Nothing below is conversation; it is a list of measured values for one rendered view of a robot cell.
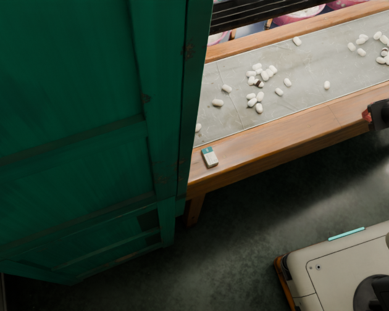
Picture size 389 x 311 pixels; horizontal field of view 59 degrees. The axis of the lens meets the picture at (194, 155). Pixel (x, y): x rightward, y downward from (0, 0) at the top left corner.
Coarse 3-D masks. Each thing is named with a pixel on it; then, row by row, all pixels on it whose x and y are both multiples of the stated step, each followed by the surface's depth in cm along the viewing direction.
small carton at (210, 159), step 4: (204, 148) 108; (208, 148) 108; (204, 152) 107; (208, 152) 107; (212, 152) 107; (204, 156) 106; (208, 156) 106; (212, 156) 107; (204, 160) 108; (208, 160) 106; (212, 160) 106; (216, 160) 106; (208, 164) 105; (212, 164) 106; (216, 164) 107
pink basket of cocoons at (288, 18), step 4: (324, 4) 138; (320, 8) 140; (316, 12) 136; (280, 16) 138; (284, 16) 137; (288, 16) 135; (292, 16) 135; (296, 16) 135; (300, 16) 135; (304, 16) 135; (308, 16) 135; (312, 16) 138; (276, 20) 143; (280, 20) 141; (284, 20) 140; (288, 20) 139; (292, 20) 138; (296, 20) 138; (280, 24) 143; (284, 24) 143
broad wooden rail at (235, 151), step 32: (352, 96) 122; (384, 96) 122; (256, 128) 115; (288, 128) 115; (320, 128) 115; (352, 128) 123; (192, 160) 108; (224, 160) 108; (256, 160) 110; (288, 160) 128; (192, 192) 114
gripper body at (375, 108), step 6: (378, 102) 81; (384, 102) 81; (372, 108) 81; (378, 108) 81; (384, 108) 80; (372, 114) 81; (378, 114) 81; (384, 114) 80; (372, 120) 81; (378, 120) 81; (384, 120) 81; (372, 126) 82; (378, 126) 81; (384, 126) 82
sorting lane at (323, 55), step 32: (320, 32) 136; (352, 32) 137; (384, 32) 138; (224, 64) 127; (288, 64) 129; (320, 64) 130; (352, 64) 131; (384, 64) 132; (224, 96) 121; (256, 96) 122; (288, 96) 123; (320, 96) 124; (224, 128) 116
